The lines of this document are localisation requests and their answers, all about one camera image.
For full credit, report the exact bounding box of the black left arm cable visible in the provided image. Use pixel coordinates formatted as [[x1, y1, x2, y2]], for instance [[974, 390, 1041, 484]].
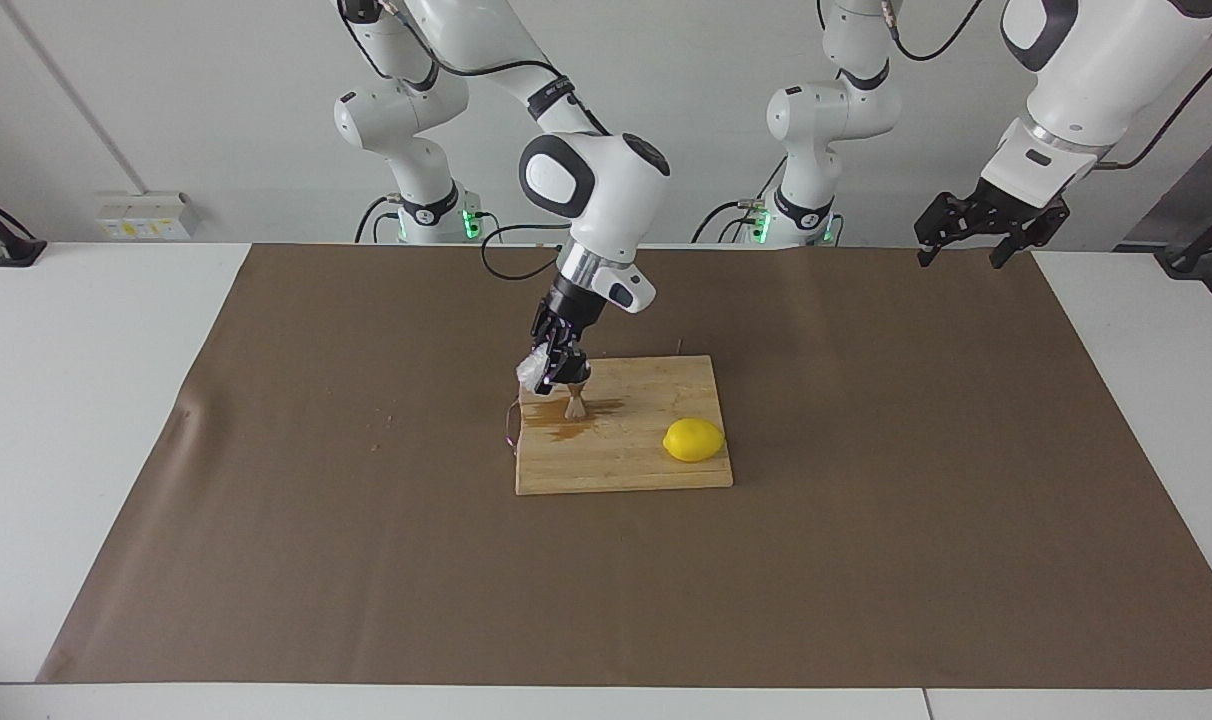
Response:
[[878, 0, 1212, 171]]

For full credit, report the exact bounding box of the wooden cutting board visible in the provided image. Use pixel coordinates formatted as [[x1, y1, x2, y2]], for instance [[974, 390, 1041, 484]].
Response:
[[503, 354, 735, 497]]

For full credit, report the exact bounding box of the black table clamp mount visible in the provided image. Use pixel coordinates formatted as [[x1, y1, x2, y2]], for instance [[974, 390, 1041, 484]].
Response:
[[1156, 195, 1212, 279], [0, 185, 47, 267]]

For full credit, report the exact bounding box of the brown paper table mat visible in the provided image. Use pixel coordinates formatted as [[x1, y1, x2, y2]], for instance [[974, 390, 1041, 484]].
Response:
[[36, 243, 1212, 691]]

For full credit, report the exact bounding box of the white wall power outlet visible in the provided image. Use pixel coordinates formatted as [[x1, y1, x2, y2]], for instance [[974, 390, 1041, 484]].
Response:
[[96, 192, 199, 241]]

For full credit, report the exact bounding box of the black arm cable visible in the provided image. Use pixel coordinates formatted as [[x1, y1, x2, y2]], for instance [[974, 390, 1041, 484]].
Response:
[[338, 0, 612, 284], [878, 0, 1212, 171]]

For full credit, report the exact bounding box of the clear plastic cup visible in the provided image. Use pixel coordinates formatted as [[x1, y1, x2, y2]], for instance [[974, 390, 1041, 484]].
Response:
[[514, 348, 555, 393]]

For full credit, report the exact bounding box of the yellow lemon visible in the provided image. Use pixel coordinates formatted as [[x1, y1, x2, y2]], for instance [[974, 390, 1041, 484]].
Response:
[[662, 417, 727, 464]]

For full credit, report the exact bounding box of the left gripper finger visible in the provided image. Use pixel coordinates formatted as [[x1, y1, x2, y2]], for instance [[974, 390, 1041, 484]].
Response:
[[988, 204, 1073, 270], [913, 192, 973, 268]]

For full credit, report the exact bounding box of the black left base cable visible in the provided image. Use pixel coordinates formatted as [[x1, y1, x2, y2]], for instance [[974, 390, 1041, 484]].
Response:
[[693, 150, 773, 244]]

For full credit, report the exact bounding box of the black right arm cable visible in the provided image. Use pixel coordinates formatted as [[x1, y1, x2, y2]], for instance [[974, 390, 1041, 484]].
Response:
[[338, 0, 612, 284]]

